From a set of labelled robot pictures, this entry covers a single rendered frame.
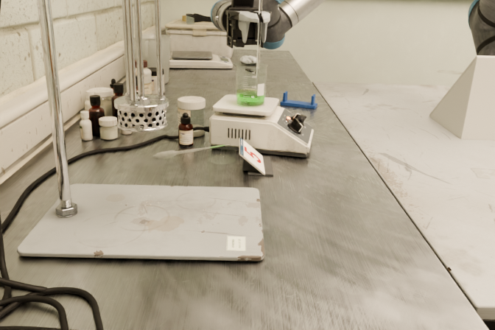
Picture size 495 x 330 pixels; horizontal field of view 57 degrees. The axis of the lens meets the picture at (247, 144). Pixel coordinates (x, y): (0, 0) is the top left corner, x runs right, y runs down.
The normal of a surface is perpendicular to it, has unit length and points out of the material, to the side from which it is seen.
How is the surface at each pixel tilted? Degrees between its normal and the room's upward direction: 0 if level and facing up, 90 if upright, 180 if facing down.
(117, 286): 0
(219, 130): 90
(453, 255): 0
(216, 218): 0
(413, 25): 90
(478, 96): 90
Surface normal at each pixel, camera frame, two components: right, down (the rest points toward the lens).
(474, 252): 0.03, -0.95
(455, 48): 0.01, 0.33
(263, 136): -0.20, 0.32
